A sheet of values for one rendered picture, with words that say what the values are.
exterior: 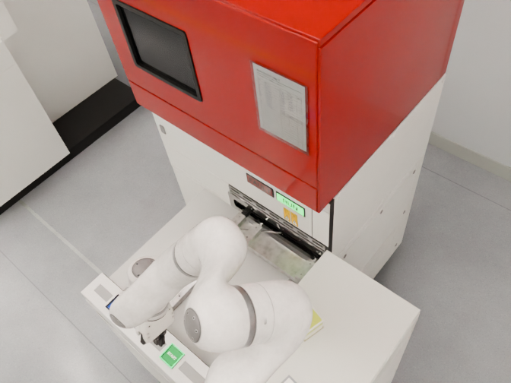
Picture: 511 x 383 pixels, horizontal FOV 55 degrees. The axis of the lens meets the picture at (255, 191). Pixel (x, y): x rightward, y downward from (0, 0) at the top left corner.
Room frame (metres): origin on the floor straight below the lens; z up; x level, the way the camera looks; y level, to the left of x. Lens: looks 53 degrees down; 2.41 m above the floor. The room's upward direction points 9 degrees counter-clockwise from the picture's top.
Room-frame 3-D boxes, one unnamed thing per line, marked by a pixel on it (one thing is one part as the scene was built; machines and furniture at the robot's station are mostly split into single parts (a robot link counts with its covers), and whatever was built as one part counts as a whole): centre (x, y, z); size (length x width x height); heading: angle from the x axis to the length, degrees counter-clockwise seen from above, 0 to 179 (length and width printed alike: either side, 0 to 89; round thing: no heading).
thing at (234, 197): (0.98, -0.05, 0.89); 0.44 x 0.02 x 0.10; 42
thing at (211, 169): (1.12, 0.06, 1.02); 0.82 x 0.03 x 0.40; 42
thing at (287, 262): (0.91, -0.01, 0.87); 0.36 x 0.08 x 0.03; 42
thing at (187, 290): (0.88, 0.22, 0.84); 0.50 x 0.02 x 0.03; 132
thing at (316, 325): (0.56, -0.09, 1.00); 0.07 x 0.07 x 0.07; 27
